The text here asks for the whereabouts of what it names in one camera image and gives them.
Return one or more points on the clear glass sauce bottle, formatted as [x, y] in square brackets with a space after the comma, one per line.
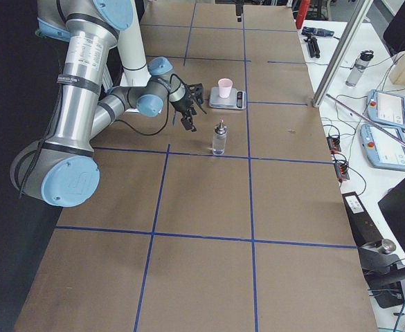
[219, 138]

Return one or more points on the pink cup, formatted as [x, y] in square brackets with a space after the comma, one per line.
[225, 85]

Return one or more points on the red cylinder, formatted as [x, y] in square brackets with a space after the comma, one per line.
[302, 13]

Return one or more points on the aluminium frame post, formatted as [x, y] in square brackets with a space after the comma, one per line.
[341, 49]

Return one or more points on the black monitor stand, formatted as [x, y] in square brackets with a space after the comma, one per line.
[384, 272]

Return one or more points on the black tripod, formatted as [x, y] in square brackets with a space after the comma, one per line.
[312, 45]

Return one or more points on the blue folded umbrella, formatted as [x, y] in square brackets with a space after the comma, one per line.
[318, 32]

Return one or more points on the orange black connector block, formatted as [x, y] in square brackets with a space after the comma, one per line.
[333, 144]

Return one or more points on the near teach pendant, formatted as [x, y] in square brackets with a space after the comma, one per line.
[381, 150]

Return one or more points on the green tipped metal rod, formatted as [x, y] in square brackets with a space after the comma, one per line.
[374, 124]

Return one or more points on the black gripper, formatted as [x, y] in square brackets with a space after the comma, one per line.
[184, 104]

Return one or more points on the white kitchen scale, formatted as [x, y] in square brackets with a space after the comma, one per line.
[235, 101]

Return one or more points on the teach pendant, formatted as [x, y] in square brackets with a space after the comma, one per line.
[381, 150]
[386, 108]

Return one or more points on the brown paper table cover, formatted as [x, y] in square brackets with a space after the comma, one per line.
[178, 239]

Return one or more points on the clear water bottle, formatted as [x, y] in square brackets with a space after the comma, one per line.
[359, 66]

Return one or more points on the black box with label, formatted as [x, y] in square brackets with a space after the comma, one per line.
[363, 227]

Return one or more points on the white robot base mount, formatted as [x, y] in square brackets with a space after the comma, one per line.
[122, 15]

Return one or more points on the far teach pendant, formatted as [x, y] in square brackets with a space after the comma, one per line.
[386, 108]

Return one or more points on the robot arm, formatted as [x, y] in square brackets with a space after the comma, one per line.
[105, 74]

